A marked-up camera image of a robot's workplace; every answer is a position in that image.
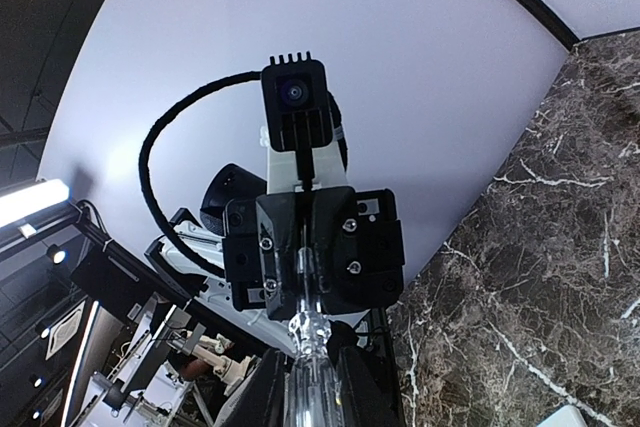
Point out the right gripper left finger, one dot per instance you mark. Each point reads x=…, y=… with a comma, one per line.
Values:
x=262, y=402

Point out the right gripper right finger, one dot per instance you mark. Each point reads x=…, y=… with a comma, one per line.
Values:
x=363, y=402

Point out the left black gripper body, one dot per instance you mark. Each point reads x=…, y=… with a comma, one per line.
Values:
x=356, y=239

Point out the white remote control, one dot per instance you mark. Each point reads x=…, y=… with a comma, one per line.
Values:
x=566, y=416

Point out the clear handle screwdriver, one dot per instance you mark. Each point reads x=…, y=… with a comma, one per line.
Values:
x=313, y=394

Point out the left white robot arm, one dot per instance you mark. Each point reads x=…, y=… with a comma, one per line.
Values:
x=298, y=171

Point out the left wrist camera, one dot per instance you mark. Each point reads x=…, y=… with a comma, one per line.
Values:
x=296, y=102

